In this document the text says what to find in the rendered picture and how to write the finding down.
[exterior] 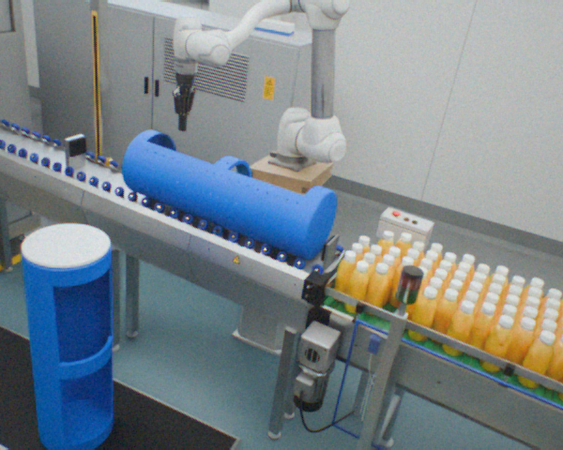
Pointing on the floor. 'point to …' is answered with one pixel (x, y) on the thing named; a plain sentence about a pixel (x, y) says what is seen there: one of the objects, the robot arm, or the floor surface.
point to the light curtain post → (99, 32)
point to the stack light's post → (382, 380)
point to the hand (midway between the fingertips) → (182, 122)
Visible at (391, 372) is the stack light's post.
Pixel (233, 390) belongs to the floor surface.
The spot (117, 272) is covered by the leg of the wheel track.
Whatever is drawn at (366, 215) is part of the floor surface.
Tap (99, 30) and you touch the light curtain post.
